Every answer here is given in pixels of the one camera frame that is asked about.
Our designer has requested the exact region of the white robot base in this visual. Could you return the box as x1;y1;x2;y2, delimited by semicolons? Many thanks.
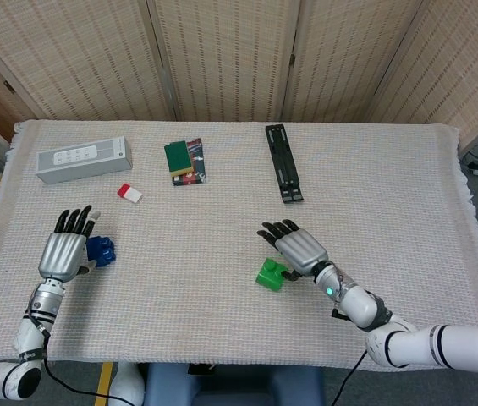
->
108;361;146;406

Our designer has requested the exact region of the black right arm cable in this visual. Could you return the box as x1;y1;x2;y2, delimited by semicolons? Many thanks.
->
328;349;369;406

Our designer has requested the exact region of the green toy block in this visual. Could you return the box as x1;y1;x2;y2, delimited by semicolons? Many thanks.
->
255;257;288;293

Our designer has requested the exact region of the blue toy block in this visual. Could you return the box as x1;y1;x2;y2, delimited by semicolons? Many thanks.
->
84;235;118;269

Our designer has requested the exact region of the small red white box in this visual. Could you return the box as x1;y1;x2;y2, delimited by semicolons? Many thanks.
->
116;183;144;204

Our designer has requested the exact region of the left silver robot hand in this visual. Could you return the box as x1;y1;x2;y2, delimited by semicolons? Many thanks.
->
36;205;102;283

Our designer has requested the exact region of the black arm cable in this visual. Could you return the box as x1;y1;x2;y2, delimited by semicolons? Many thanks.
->
328;349;369;406
26;295;140;402

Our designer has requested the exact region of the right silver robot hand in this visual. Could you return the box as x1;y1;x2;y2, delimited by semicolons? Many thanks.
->
256;218;330;283

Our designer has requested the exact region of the black floor cable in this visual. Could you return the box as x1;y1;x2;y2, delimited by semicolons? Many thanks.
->
461;143;478;170

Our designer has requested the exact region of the black folding stand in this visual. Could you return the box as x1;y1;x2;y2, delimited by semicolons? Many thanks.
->
264;123;306;205

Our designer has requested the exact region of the bamboo screen panel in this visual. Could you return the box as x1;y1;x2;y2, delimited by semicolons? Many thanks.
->
367;0;478;150
0;0;180;122
283;0;434;123
147;0;307;123

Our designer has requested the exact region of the white woven table cloth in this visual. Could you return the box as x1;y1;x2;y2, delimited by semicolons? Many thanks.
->
0;119;478;373

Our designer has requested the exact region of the grey power strip box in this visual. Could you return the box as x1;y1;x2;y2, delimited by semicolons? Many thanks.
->
36;135;134;185

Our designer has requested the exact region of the green yellow sponge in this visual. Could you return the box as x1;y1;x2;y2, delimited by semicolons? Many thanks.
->
163;141;194;177

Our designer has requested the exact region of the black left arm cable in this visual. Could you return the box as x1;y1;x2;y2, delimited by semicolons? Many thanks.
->
26;295;140;402

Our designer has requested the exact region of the blue padded seat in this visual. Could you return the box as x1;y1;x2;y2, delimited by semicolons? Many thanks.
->
143;362;327;406

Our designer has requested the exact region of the dark patterned packet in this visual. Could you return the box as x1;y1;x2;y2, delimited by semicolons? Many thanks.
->
171;136;208;187

